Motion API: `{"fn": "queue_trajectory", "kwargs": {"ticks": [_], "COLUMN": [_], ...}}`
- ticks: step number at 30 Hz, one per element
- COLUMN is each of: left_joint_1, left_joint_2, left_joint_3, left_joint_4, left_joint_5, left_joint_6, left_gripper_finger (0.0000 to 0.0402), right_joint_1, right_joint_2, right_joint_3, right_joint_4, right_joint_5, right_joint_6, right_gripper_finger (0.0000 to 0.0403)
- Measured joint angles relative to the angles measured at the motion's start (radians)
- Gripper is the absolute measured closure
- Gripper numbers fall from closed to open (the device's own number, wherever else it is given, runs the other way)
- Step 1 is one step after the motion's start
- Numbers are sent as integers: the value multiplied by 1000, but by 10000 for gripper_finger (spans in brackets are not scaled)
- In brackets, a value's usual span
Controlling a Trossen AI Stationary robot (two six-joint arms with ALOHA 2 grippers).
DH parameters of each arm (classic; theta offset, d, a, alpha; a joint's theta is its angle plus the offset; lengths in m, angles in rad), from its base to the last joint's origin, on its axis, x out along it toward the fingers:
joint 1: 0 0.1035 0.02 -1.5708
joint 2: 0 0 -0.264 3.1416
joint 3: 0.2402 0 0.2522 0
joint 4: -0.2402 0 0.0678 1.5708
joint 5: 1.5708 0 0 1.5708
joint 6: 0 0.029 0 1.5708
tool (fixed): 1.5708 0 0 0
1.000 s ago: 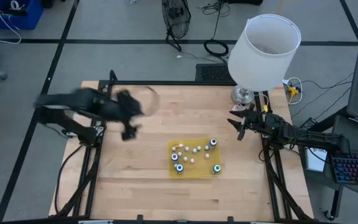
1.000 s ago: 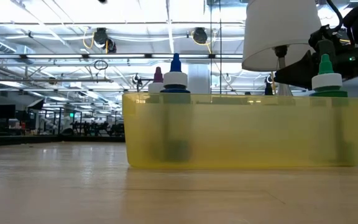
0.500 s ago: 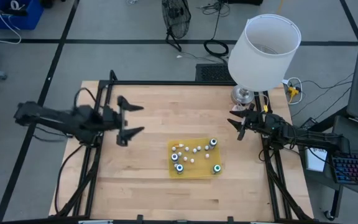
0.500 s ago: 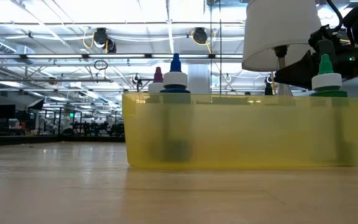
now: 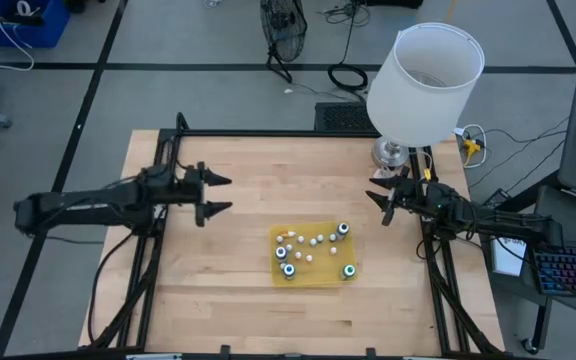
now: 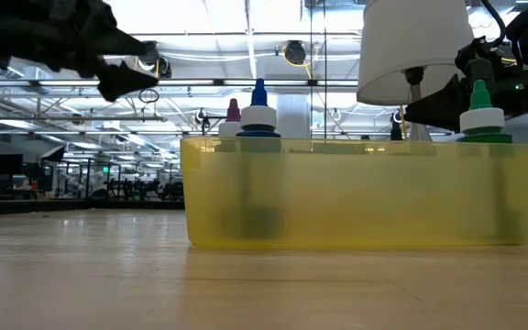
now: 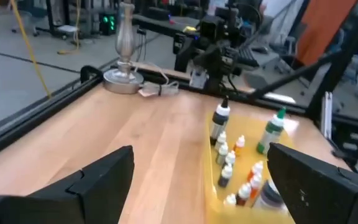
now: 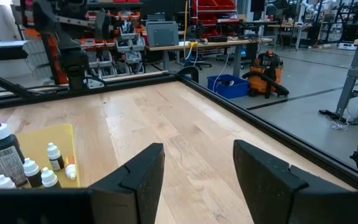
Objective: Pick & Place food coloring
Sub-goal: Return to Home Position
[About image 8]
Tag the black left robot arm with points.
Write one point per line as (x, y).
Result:
(75, 71)

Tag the yellow translucent plastic bin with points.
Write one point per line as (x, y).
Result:
(42, 137)

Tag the grey metal box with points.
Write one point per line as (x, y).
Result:
(162, 34)

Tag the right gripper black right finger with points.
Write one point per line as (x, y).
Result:
(266, 186)

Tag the orange shop vacuum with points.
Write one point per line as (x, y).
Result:
(266, 77)

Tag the grey parts bin rack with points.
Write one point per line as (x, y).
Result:
(126, 59)

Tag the small orange food coloring bottle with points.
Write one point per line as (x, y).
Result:
(71, 172)

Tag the wooden table grey legs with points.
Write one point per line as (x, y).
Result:
(353, 74)

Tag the black aluminium table frame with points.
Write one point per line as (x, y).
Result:
(291, 139)

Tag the large purple food coloring bottle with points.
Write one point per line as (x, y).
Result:
(3, 155)

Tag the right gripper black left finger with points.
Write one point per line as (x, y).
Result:
(135, 193)

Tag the wooden workbench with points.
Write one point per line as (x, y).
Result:
(216, 43)

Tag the red storage bins shelf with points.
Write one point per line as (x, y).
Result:
(213, 6)

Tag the blue plastic crate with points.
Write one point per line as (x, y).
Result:
(228, 90)

